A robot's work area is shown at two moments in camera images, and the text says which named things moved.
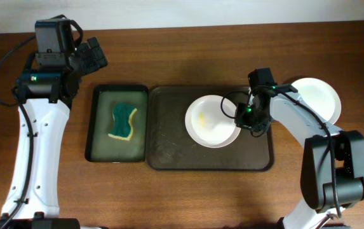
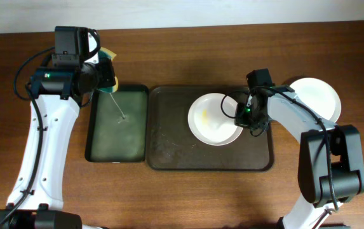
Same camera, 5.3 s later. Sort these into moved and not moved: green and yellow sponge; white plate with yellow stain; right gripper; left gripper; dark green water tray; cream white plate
Moved: green and yellow sponge; left gripper
Not moved: cream white plate; dark green water tray; right gripper; white plate with yellow stain
